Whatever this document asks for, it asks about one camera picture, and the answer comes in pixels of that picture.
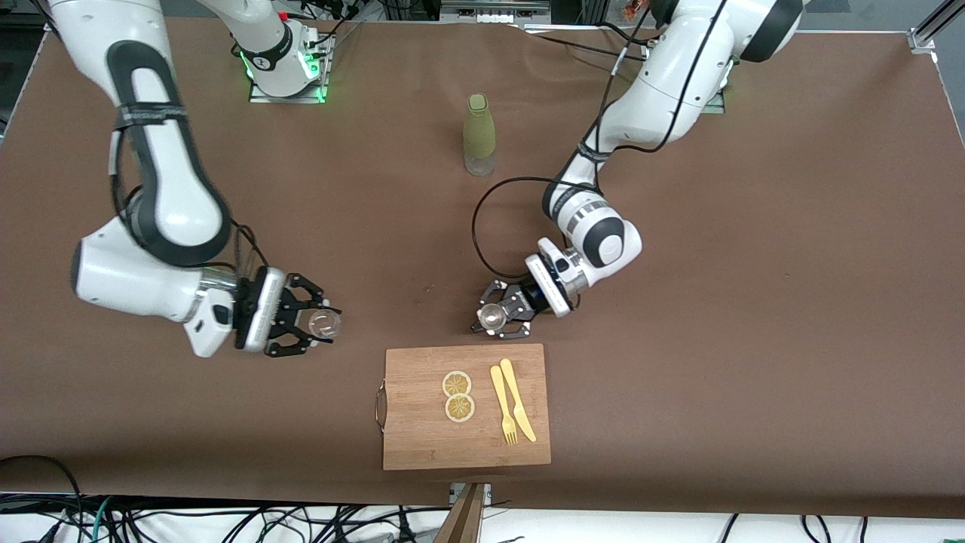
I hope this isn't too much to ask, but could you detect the aluminium profile frame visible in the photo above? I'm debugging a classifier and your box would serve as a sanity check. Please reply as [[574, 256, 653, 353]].
[[34, 0, 965, 54]]

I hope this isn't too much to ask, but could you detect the black looped cable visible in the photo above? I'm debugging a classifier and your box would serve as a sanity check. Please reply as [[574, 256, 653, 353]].
[[0, 455, 84, 543]]

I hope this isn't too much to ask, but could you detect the grey power strip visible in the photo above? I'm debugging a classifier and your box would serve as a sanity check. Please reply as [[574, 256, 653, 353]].
[[441, 0, 551, 23]]

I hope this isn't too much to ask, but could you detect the wooden cutting board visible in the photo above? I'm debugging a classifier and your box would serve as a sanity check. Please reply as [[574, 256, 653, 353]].
[[375, 343, 552, 471]]

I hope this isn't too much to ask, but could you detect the wooden post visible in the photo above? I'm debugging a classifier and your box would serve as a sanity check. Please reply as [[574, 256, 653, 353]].
[[433, 483, 487, 543]]

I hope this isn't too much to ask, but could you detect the yellow plastic knife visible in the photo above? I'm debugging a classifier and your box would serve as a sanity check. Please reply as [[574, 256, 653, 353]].
[[500, 358, 538, 443]]

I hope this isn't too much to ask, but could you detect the small clear glass cup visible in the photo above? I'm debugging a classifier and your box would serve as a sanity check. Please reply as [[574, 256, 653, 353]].
[[308, 308, 343, 341]]

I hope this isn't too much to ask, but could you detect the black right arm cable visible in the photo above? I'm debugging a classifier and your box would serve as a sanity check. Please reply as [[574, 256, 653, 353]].
[[109, 106, 265, 276]]

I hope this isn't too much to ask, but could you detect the teal cable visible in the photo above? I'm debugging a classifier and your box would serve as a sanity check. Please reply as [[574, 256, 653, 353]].
[[89, 499, 115, 543]]

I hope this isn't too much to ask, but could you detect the brown table cover sheet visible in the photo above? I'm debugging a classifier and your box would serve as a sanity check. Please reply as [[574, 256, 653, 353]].
[[0, 14, 965, 521]]

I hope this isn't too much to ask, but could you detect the yellow plastic fork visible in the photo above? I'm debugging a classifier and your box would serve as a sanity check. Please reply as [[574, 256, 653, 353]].
[[490, 365, 519, 446]]

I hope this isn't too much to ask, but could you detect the green sleeved clear bottle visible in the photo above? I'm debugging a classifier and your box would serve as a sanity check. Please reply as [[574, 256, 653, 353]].
[[463, 94, 496, 176]]

